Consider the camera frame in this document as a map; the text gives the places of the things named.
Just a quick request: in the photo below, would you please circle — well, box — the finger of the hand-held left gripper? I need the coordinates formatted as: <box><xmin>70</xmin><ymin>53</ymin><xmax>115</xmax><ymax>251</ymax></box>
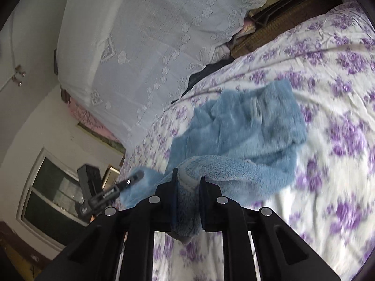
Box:
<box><xmin>88</xmin><ymin>170</ymin><xmax>145</xmax><ymax>209</ymax></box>

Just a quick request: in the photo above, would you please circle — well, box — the blue fleece zip jacket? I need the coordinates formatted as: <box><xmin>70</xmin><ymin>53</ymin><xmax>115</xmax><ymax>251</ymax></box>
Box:
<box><xmin>119</xmin><ymin>80</ymin><xmax>307</xmax><ymax>243</ymax></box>

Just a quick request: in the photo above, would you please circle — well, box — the purple floral bed sheet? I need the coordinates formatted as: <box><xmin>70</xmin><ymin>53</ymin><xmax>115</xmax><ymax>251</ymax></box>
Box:
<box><xmin>116</xmin><ymin>1</ymin><xmax>375</xmax><ymax>281</ymax></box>

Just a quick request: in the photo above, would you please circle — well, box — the dark cloth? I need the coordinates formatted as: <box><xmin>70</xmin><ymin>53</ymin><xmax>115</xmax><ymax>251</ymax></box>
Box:
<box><xmin>171</xmin><ymin>61</ymin><xmax>235</xmax><ymax>105</ymax></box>

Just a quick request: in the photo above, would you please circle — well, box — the white wall cable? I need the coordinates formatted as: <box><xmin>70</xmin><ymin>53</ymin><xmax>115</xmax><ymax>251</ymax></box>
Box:
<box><xmin>0</xmin><ymin>15</ymin><xmax>26</xmax><ymax>92</ymax></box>

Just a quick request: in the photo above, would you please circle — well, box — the white lace cover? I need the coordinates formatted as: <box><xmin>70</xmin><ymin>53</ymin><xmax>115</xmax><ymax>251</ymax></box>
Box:
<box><xmin>57</xmin><ymin>0</ymin><xmax>268</xmax><ymax>150</ymax></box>

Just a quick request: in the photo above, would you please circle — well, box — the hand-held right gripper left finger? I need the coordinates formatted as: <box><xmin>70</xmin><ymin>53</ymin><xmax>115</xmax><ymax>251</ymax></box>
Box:
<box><xmin>41</xmin><ymin>168</ymin><xmax>179</xmax><ymax>281</ymax></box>

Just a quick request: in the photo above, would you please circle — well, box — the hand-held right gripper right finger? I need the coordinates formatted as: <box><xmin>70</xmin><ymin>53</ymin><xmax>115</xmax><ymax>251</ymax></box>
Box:
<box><xmin>199</xmin><ymin>176</ymin><xmax>342</xmax><ymax>281</ymax></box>

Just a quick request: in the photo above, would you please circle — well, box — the pink floral cloth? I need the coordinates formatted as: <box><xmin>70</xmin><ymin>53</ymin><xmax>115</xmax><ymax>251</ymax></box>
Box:
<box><xmin>67</xmin><ymin>98</ymin><xmax>120</xmax><ymax>144</ymax></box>

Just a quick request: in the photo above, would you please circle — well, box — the brown woven mat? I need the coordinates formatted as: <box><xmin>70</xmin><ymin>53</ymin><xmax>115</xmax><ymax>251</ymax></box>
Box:
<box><xmin>231</xmin><ymin>0</ymin><xmax>349</xmax><ymax>59</ymax></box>

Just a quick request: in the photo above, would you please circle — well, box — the white framed window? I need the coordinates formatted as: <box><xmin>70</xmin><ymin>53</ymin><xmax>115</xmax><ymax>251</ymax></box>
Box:
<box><xmin>16</xmin><ymin>148</ymin><xmax>124</xmax><ymax>244</ymax></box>

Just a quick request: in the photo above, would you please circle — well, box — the gold picture frame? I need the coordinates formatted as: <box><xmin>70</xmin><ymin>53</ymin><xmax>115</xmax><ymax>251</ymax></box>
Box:
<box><xmin>101</xmin><ymin>165</ymin><xmax>121</xmax><ymax>187</ymax></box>

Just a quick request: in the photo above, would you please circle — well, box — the grey white cloth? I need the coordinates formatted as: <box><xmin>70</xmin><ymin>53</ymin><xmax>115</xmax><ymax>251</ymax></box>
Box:
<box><xmin>215</xmin><ymin>42</ymin><xmax>235</xmax><ymax>59</ymax></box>

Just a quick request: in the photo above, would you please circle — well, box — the dark wooden frame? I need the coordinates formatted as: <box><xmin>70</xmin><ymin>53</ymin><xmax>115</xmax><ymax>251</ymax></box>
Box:
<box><xmin>77</xmin><ymin>121</ymin><xmax>125</xmax><ymax>155</ymax></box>

